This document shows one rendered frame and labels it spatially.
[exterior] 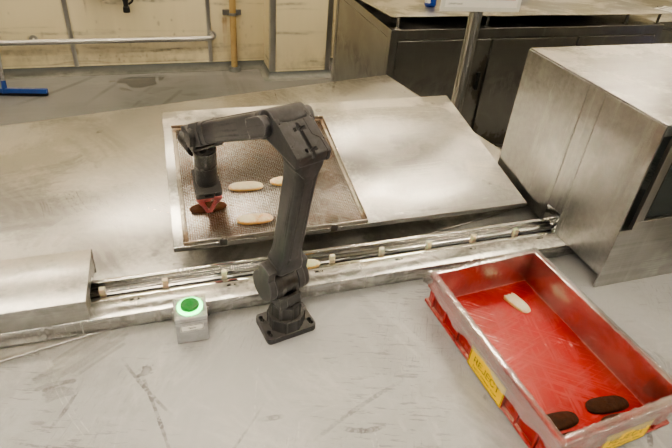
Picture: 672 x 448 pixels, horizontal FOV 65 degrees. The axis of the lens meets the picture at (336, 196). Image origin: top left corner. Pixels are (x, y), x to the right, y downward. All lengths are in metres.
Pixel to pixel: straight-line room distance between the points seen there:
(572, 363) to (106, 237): 1.22
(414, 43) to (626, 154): 1.85
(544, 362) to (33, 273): 1.16
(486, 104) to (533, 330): 2.29
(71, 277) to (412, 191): 0.95
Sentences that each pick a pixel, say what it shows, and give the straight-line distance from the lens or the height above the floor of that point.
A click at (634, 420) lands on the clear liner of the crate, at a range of 1.19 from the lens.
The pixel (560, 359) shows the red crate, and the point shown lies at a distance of 1.36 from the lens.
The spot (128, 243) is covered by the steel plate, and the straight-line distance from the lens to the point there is 1.55.
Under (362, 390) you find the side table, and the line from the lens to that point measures 1.18.
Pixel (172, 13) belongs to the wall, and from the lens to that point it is 4.87.
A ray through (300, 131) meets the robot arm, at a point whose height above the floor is 1.33.
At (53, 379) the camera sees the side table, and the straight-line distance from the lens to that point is 1.27.
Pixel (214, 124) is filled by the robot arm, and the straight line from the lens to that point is 1.21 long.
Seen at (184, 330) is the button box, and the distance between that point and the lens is 1.23.
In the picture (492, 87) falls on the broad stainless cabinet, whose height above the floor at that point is 0.58.
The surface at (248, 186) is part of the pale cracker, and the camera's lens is 1.54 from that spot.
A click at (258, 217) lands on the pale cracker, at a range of 1.45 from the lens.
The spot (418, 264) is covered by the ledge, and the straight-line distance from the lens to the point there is 1.42.
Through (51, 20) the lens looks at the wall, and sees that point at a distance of 4.95.
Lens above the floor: 1.76
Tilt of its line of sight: 34 degrees down
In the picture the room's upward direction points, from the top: 5 degrees clockwise
